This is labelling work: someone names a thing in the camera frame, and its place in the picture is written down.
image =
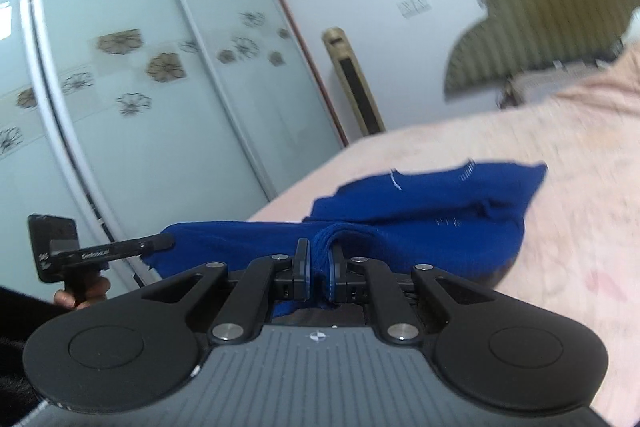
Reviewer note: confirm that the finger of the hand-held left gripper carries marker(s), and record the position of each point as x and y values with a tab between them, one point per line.
145	243

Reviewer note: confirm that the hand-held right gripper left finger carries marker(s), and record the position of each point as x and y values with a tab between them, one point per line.
306	277

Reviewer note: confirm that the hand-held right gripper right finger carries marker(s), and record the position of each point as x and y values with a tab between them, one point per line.
331	279

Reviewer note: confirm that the blue beaded sweater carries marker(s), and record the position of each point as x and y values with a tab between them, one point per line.
425	217

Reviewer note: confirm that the person's left forearm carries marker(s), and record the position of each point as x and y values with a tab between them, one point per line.
17	347

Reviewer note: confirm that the person's left hand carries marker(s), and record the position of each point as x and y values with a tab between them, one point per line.
95	289

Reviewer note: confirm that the floral glass sliding wardrobe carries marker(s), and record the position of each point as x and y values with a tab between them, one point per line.
150	107

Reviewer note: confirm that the gold tower fan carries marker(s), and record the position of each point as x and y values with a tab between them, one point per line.
356	87

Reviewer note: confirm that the pink bed blanket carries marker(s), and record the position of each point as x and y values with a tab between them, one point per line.
575	207

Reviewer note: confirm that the olive padded headboard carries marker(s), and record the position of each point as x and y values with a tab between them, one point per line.
550	7

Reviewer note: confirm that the white wall socket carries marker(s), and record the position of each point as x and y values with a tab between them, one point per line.
423	5
406	8

